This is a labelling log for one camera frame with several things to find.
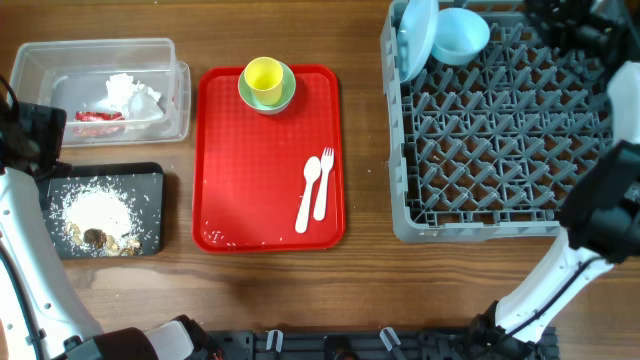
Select red snack wrapper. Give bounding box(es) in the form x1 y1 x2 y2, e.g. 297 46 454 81
73 112 124 137

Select food scraps and rice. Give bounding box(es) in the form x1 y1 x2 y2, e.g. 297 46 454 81
49 177 151 259

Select white napkin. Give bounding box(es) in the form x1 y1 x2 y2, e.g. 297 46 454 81
98 73 164 121

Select light blue bowl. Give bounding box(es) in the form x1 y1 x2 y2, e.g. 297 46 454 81
431 8 490 66

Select light blue plate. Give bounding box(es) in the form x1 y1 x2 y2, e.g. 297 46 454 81
397 0 439 82

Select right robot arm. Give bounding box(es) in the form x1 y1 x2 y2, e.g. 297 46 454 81
464 1 639 359

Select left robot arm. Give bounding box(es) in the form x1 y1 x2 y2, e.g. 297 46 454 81
1 81 218 360

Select clear plastic waste bin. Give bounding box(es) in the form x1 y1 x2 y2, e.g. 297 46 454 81
10 38 191 147

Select grey dishwasher rack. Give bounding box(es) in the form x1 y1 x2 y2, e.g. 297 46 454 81
380 1 639 244

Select black rectangular tray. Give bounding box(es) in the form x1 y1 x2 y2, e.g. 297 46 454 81
37 161 166 261

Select green small saucer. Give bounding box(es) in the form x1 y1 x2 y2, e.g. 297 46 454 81
238 63 296 115

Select red serving tray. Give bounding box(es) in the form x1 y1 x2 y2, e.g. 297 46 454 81
192 65 346 254

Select yellow plastic cup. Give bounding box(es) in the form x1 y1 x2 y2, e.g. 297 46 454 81
244 57 284 105

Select white plastic spoon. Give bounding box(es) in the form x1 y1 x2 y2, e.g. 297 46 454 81
295 156 321 234

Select white plastic fork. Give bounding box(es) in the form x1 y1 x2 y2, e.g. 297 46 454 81
313 147 334 221

